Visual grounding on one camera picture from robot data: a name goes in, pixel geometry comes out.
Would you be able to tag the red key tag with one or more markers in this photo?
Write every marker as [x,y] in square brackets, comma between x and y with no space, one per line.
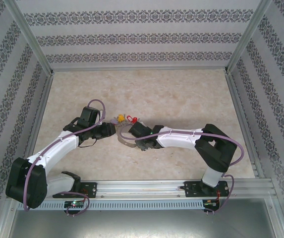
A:
[132,119]

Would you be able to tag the bundle of metal split rings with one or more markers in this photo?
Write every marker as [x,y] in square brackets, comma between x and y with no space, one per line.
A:
[124,124]

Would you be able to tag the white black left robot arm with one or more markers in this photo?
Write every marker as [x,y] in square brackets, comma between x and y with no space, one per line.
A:
[57,148]

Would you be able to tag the aluminium frame post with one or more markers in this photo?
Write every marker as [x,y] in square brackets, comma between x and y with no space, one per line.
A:
[32,37]
[248,37]

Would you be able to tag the lilac key tag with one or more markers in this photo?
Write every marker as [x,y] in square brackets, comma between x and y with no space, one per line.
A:
[113,121]

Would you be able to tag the yellow key tag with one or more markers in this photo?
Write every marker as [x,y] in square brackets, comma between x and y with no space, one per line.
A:
[120,119]

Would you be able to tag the small circuit board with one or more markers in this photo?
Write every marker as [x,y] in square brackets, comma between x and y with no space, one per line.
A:
[74,204]
[211,202]

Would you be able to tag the aluminium side rail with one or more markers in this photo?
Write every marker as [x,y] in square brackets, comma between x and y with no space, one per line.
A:
[241,111]
[42,106]

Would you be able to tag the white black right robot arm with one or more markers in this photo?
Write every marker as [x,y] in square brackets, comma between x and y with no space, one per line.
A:
[179,138]

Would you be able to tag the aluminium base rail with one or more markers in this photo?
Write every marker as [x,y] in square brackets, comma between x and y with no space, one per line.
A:
[144,188]

